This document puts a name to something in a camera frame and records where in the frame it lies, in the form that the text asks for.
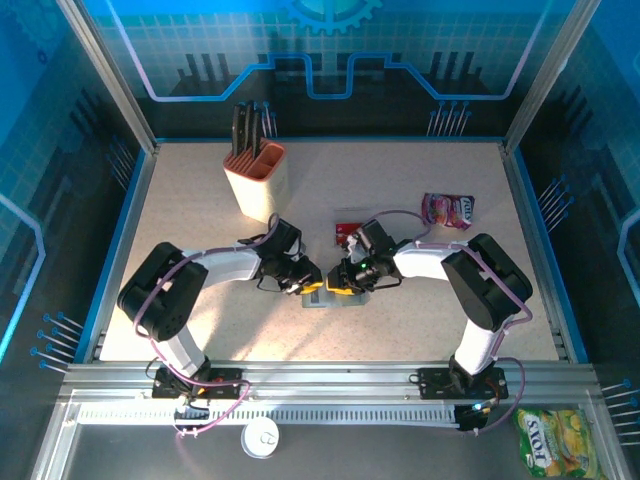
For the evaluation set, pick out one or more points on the red small packet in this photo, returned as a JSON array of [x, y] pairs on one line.
[[345, 232]]

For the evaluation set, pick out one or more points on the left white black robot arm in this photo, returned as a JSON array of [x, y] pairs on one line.
[[160, 295]]

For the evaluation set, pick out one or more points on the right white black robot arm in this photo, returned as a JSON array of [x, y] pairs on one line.
[[485, 285]]

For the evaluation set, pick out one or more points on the cream orange knife block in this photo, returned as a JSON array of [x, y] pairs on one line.
[[257, 192]]

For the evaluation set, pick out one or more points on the pink candy bag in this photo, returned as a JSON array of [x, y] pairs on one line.
[[447, 211]]

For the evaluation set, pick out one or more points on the white round lid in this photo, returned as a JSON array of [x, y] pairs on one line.
[[260, 437]]

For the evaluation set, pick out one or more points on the black controller box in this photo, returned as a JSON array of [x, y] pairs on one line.
[[470, 421]]

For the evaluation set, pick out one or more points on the green yellow candy bag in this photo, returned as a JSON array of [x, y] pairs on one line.
[[557, 442]]

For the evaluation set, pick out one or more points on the aluminium cross rail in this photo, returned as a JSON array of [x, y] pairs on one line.
[[325, 380]]

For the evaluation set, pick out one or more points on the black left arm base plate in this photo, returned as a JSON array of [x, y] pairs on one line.
[[225, 382]]

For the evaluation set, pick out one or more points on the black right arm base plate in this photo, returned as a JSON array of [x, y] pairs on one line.
[[435, 384]]

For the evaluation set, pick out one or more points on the aluminium side rail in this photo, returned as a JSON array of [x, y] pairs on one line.
[[131, 225], [537, 250]]

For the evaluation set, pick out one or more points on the aluminium frame post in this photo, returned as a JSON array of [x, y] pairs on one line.
[[547, 75], [112, 82]]

